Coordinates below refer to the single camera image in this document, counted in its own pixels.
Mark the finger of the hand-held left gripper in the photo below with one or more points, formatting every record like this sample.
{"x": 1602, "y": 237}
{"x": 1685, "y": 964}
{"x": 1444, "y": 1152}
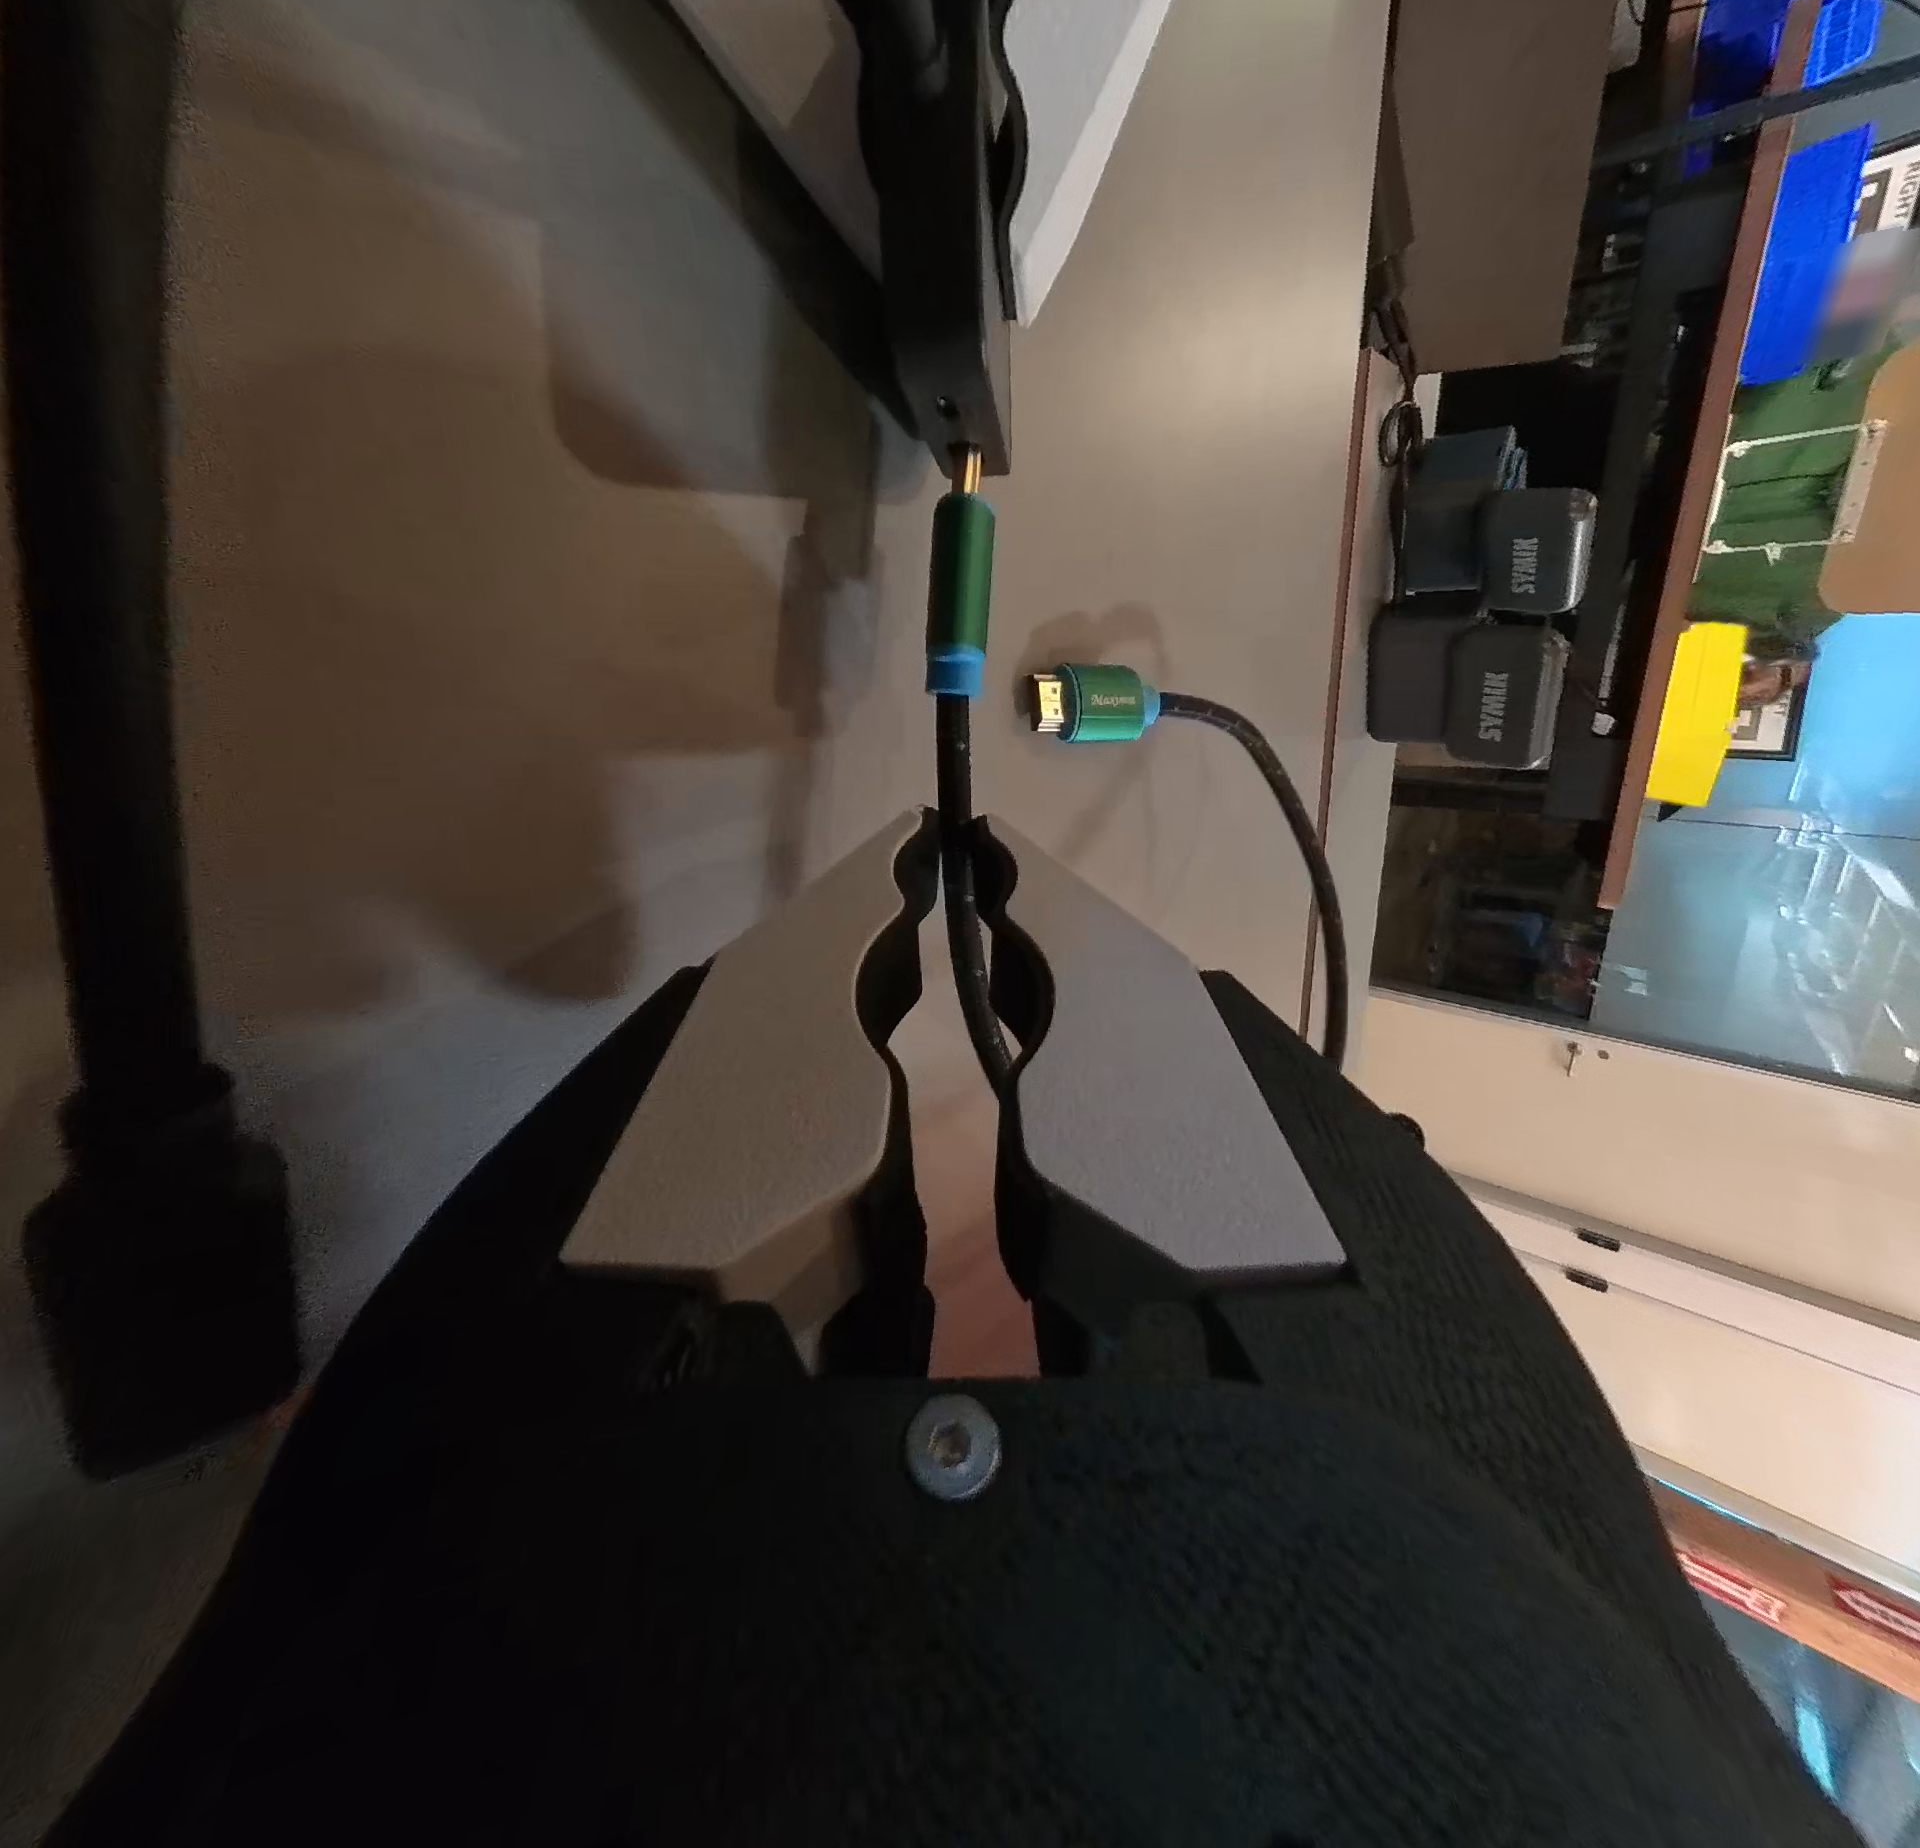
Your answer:
{"x": 778, "y": 67}
{"x": 1093, "y": 20}

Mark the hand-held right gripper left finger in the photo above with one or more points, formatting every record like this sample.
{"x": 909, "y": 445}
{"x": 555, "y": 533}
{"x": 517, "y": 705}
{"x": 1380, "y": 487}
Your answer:
{"x": 736, "y": 1116}

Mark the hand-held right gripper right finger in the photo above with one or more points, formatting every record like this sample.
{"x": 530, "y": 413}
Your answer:
{"x": 1169, "y": 1124}

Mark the grey box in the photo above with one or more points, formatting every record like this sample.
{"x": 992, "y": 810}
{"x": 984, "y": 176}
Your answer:
{"x": 1504, "y": 153}

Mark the blue grey pouch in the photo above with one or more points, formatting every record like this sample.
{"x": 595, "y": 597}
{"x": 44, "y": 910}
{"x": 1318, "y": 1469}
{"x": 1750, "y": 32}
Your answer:
{"x": 1454, "y": 513}

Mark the glass window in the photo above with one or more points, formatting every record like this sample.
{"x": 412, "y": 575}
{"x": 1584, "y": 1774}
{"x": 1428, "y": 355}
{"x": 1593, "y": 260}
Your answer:
{"x": 1770, "y": 914}

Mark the yellow storage bin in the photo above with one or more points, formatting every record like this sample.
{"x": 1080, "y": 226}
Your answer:
{"x": 1694, "y": 705}

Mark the small dark grey case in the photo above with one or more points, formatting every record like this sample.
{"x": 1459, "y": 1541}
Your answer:
{"x": 1540, "y": 552}

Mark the framed black white marker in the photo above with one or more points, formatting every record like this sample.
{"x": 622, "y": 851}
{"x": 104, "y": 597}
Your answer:
{"x": 1770, "y": 723}

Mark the brown wooden desk partition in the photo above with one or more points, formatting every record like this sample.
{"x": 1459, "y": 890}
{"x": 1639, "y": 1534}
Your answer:
{"x": 1718, "y": 455}

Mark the wooden shelf board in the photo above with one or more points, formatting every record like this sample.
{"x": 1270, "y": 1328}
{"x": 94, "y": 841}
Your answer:
{"x": 1796, "y": 1623}

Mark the white printed sign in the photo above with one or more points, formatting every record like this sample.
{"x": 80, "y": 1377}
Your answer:
{"x": 1893, "y": 184}

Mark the brown cardboard panel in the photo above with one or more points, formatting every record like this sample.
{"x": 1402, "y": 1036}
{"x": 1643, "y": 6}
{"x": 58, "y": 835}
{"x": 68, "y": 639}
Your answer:
{"x": 1871, "y": 559}

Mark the white wall cabinet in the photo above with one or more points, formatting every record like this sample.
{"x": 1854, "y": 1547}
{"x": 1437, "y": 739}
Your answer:
{"x": 1648, "y": 1217}

